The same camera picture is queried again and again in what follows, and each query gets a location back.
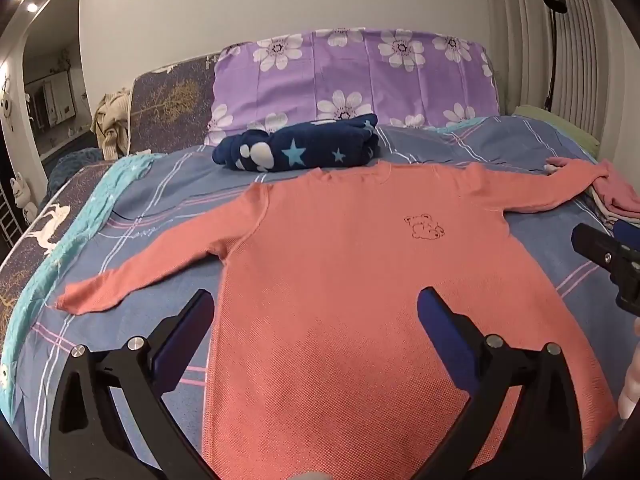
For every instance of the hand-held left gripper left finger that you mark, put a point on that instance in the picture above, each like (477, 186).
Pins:
(182, 340)

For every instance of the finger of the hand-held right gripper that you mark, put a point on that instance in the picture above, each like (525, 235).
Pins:
(600, 250)

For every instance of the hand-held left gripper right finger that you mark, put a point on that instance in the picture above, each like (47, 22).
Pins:
(440, 335)

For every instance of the salmon pink long-sleeve shirt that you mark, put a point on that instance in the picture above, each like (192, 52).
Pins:
(350, 285)

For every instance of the pile of pink clothes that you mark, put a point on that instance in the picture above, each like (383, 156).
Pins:
(617, 190)

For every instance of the person's right hand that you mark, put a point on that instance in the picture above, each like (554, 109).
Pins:
(631, 380)

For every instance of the light green cloth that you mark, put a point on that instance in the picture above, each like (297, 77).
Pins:
(555, 122)

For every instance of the blue-grey plaid bed sheet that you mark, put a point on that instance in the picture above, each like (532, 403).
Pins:
(175, 190)

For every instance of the teal deer-print quilt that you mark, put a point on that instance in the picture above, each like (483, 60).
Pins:
(50, 230)

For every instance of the dark knitted blanket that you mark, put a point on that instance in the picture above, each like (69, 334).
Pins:
(75, 165)

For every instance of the white ladder rack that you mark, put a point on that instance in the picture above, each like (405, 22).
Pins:
(7, 220)

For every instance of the white cat figurine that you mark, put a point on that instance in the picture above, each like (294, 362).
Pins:
(22, 195)

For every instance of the black floor lamp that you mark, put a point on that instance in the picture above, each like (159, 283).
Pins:
(554, 35)

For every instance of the navy star-print folded cloth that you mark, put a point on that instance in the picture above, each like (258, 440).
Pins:
(295, 147)

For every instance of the beige knitted cloth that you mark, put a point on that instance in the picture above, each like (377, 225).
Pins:
(112, 120)

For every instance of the dark tree-print cushion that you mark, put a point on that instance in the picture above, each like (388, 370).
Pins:
(170, 100)

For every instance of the purple floral pillow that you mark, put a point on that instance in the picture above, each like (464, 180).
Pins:
(350, 75)

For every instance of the arched wall mirror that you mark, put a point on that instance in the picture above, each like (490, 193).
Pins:
(55, 75)

